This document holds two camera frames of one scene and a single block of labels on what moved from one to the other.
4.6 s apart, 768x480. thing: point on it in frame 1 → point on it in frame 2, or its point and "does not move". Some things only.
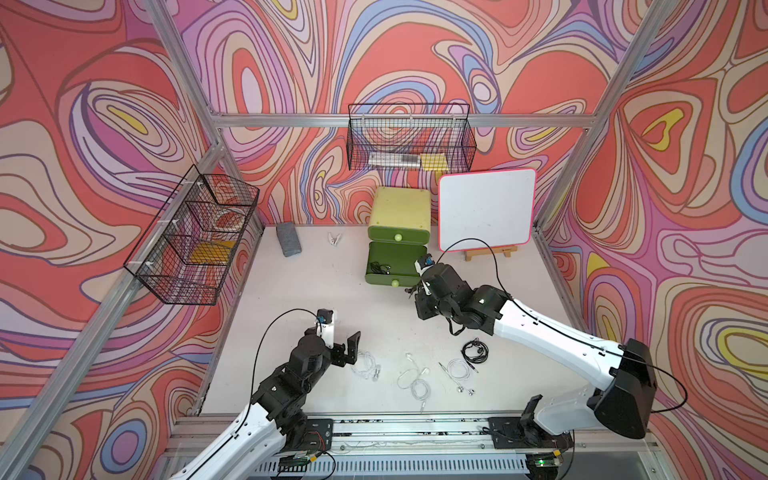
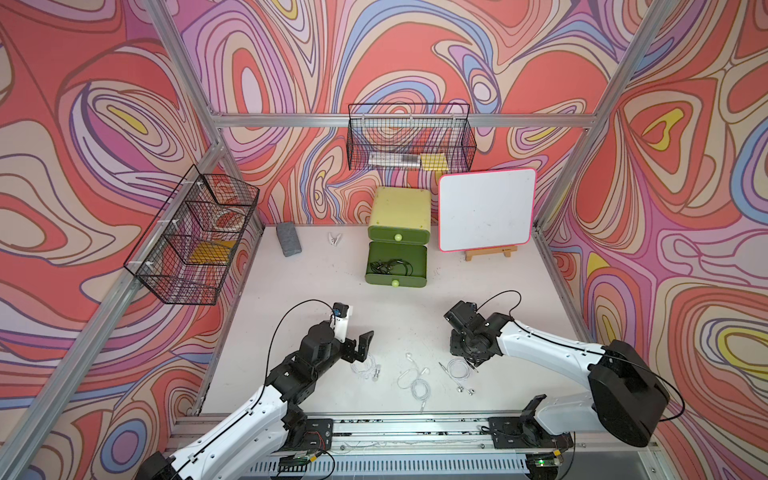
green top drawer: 399,234 does not move
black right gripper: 423,310 → 456,349
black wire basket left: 185,256 does not move
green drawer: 393,264 does not move
